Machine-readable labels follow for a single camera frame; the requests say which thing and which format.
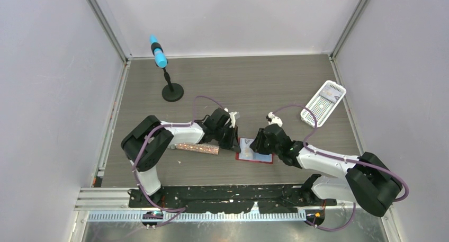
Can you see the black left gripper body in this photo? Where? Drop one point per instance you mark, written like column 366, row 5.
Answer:
column 226, row 136

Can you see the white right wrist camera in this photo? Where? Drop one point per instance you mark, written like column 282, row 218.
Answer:
column 273, row 119

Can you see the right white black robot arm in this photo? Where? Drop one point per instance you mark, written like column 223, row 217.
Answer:
column 363, row 180

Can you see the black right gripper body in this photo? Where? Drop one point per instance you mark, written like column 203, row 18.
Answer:
column 263, row 145

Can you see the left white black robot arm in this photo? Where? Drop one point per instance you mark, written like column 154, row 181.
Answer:
column 147, row 142

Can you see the white slotted cable duct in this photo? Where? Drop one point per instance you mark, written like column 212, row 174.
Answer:
column 158, row 216

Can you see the red leather card holder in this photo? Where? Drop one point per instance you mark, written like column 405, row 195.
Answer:
column 259, row 158

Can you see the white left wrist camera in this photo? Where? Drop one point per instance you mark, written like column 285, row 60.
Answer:
column 233, row 117

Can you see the white perforated plastic basket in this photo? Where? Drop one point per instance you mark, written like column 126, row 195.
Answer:
column 319, row 109

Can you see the aluminium frame rail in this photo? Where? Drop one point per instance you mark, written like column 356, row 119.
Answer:
column 111, row 198

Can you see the blue microphone on black stand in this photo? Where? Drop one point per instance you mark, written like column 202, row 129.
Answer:
column 172, row 92

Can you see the glittery sequin tube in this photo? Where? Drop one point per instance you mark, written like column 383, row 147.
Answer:
column 198, row 148

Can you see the silver VIP card in basket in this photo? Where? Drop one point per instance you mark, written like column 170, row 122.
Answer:
column 331, row 93

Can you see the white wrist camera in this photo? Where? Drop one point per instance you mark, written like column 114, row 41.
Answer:
column 273, row 119
column 233, row 117

